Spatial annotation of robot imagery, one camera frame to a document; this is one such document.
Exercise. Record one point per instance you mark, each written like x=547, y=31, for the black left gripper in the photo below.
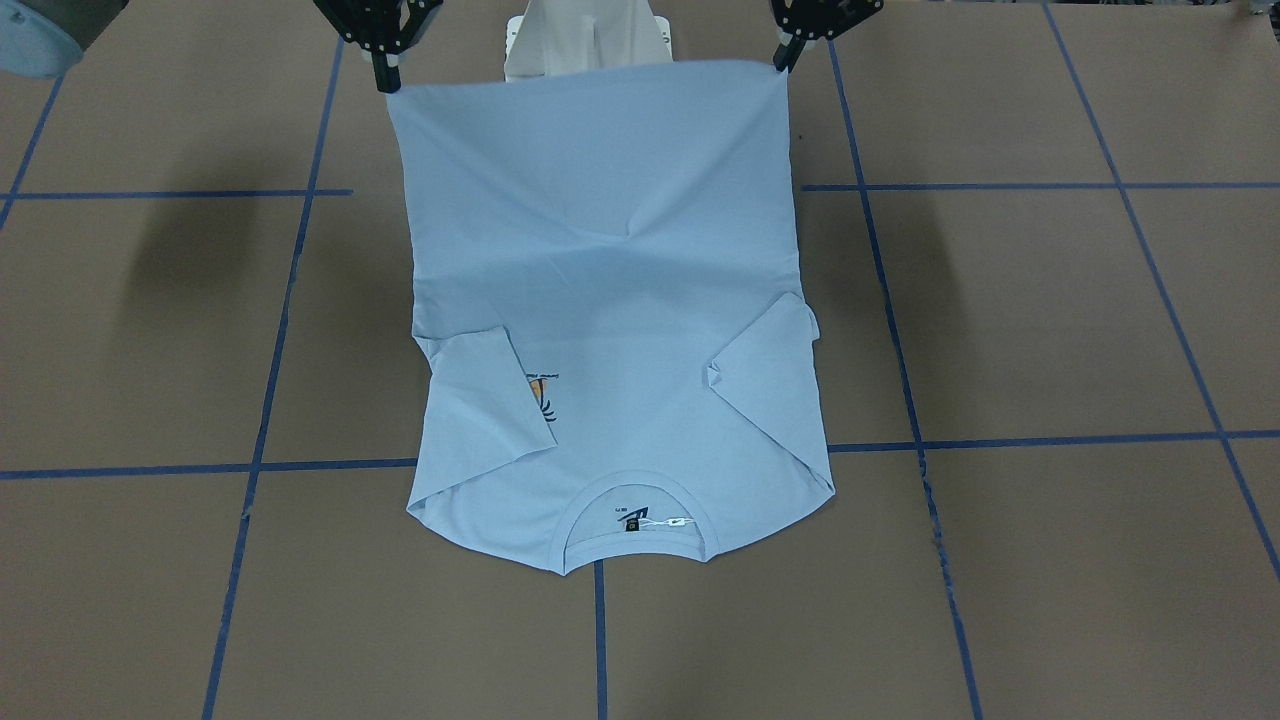
x=815, y=20

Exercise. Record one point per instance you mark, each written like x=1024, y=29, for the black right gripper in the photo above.
x=378, y=24

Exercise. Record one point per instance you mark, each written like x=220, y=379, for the light blue t-shirt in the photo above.
x=607, y=291

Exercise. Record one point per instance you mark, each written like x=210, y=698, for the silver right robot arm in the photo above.
x=44, y=39

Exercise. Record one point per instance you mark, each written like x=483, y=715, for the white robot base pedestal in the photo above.
x=560, y=38

